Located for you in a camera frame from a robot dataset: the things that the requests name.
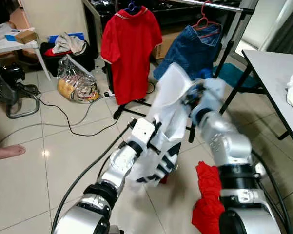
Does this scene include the grey beige crumpled cloth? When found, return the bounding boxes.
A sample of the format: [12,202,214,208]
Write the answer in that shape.
[52,32,87,55]

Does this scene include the white table black legs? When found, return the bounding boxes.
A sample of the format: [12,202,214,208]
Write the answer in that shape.
[219,49,293,153]

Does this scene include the blue flat box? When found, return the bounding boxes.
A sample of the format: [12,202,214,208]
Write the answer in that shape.
[48,33,86,43]

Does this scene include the white T-shirt red black print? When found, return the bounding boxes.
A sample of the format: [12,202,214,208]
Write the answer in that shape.
[128,62,210,188]

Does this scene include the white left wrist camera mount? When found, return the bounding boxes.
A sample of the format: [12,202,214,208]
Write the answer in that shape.
[130,118,156,157]

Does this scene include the dark left robot foot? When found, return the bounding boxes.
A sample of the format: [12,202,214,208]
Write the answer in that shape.
[107,225,123,234]

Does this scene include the crumpled red shirt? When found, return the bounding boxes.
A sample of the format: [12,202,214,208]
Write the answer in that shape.
[191,161,226,234]

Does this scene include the teal floor mat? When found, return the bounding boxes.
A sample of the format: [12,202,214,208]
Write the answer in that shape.
[215,63,260,90]

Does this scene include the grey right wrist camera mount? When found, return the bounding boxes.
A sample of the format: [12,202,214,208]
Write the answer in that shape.
[201,78,227,114]

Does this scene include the red T-shirt white trim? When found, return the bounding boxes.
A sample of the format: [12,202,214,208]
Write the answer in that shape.
[101,6,163,106]

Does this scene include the pink hanger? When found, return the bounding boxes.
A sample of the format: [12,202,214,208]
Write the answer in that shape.
[192,0,223,32]

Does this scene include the person's bare foot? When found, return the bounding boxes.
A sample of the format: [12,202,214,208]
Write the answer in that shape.
[0,144,26,160]

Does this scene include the blue denim jeans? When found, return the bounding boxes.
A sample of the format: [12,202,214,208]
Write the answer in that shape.
[154,24,224,81]

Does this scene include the chrome and black clothes rack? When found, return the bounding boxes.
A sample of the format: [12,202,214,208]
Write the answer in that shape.
[105,0,260,144]

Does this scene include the small white side table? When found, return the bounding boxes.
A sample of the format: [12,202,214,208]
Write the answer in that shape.
[0,24,52,81]

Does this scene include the purple hanger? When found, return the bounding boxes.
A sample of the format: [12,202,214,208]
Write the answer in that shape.
[125,0,143,14]

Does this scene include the small brown cardboard box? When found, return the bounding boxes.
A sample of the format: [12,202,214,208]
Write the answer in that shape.
[15,29,38,44]

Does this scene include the black storage bin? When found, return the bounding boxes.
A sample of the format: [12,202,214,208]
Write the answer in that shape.
[40,43,96,77]

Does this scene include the thin black floor cable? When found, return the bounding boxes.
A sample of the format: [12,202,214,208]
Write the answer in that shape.
[37,95,118,137]

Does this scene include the grey floor cable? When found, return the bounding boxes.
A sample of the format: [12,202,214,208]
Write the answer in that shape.
[0,97,96,147]

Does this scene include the black desk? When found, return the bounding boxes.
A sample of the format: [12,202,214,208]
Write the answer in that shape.
[83,0,249,35]

